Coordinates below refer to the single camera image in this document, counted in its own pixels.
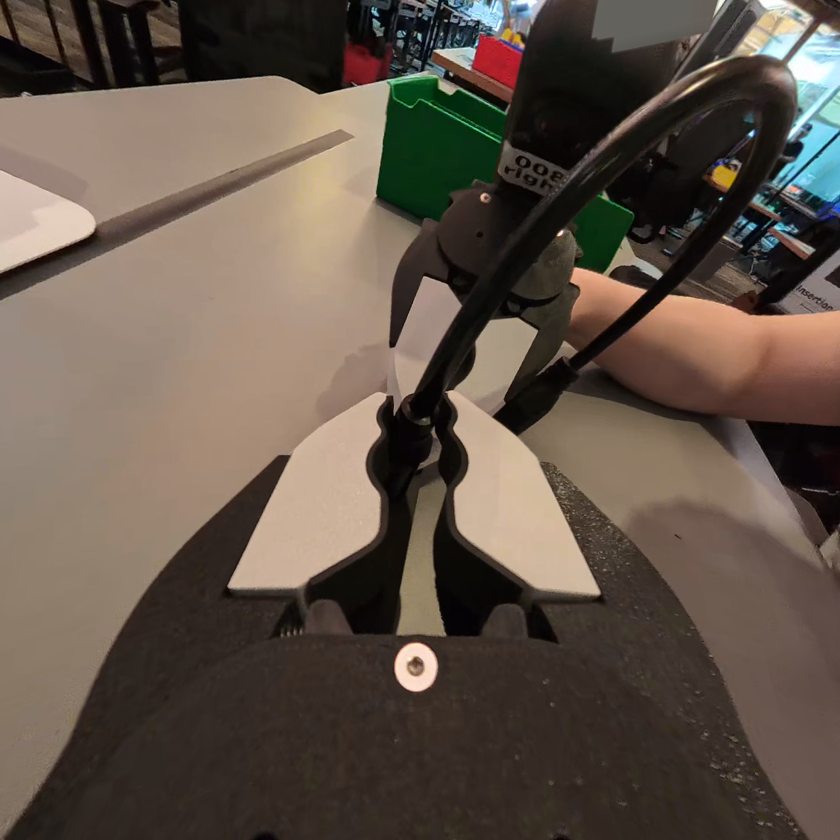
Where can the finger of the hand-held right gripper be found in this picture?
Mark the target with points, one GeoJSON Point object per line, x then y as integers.
{"type": "Point", "coordinates": [502, 361]}
{"type": "Point", "coordinates": [423, 328]}

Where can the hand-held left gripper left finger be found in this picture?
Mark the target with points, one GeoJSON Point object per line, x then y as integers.
{"type": "Point", "coordinates": [315, 512]}

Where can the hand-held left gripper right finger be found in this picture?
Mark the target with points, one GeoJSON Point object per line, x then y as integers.
{"type": "Point", "coordinates": [512, 512]}

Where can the person's right forearm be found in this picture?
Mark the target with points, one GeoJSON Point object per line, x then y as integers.
{"type": "Point", "coordinates": [689, 354]}

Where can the green plastic bin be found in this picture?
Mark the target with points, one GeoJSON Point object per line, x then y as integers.
{"type": "Point", "coordinates": [426, 151]}

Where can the red plastic bin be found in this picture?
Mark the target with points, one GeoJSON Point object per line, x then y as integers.
{"type": "Point", "coordinates": [495, 62]}

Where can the small red crate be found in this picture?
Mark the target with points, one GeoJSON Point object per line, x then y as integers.
{"type": "Point", "coordinates": [364, 65]}

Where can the black mesh partition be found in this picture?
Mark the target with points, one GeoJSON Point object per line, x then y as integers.
{"type": "Point", "coordinates": [262, 39]}

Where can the white printed task sign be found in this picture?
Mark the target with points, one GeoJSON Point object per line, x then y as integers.
{"type": "Point", "coordinates": [814, 295]}

